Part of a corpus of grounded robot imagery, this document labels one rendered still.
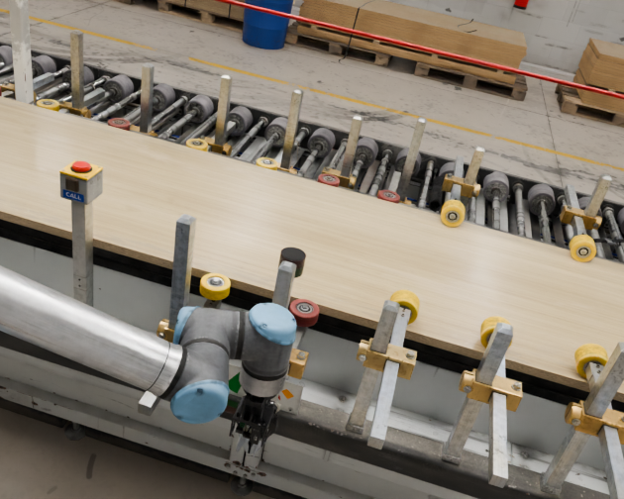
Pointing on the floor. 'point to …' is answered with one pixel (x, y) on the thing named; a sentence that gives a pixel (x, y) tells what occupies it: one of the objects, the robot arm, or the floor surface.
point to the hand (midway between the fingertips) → (251, 446)
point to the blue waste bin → (266, 24)
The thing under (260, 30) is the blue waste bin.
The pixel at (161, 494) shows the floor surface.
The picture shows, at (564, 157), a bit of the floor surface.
